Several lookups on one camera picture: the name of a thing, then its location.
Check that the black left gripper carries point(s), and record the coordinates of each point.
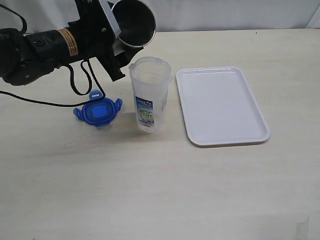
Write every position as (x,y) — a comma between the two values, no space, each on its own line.
(95,32)

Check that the stainless steel cup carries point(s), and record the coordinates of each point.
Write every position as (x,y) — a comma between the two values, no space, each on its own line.
(137,25)

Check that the blue plastic lid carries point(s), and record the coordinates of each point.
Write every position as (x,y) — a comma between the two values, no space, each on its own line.
(99,113)

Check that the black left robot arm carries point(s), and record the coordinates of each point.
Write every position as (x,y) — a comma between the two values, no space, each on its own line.
(25,58)

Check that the clear plastic tall container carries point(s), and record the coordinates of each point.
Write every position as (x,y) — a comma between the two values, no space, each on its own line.
(150,78)

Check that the white rectangular plastic tray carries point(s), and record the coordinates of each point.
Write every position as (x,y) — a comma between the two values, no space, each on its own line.
(219,108)

